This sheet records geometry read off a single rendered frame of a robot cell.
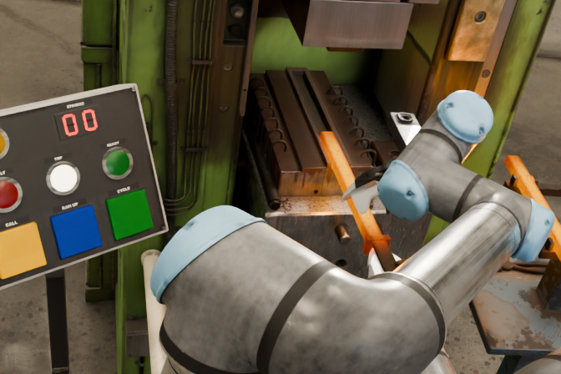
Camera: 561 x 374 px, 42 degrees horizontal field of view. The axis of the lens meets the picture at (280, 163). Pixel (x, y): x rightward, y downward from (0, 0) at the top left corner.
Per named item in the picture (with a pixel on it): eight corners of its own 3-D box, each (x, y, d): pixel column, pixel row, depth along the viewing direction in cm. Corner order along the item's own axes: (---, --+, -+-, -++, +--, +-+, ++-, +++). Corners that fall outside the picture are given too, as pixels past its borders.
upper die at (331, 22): (402, 49, 140) (414, 3, 135) (301, 46, 136) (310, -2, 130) (343, -33, 173) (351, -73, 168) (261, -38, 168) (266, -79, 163)
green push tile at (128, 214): (154, 227, 133) (145, 188, 132) (115, 241, 129) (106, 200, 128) (150, 226, 134) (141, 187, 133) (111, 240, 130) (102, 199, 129)
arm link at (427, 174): (447, 212, 91) (490, 154, 96) (371, 172, 96) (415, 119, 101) (442, 245, 97) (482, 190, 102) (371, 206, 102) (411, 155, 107)
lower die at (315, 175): (365, 194, 161) (373, 163, 156) (276, 196, 156) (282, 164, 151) (319, 96, 194) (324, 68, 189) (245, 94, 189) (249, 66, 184)
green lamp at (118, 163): (131, 178, 129) (131, 158, 127) (103, 178, 128) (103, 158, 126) (130, 167, 132) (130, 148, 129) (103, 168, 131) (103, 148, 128)
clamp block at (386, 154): (416, 193, 164) (423, 169, 160) (380, 194, 162) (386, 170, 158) (398, 162, 173) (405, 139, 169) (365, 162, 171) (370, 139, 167)
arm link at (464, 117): (432, 113, 97) (462, 74, 101) (401, 149, 107) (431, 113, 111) (478, 149, 97) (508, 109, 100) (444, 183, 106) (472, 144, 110)
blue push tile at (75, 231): (103, 245, 127) (93, 204, 126) (62, 259, 123) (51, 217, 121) (99, 244, 129) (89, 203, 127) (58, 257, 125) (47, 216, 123)
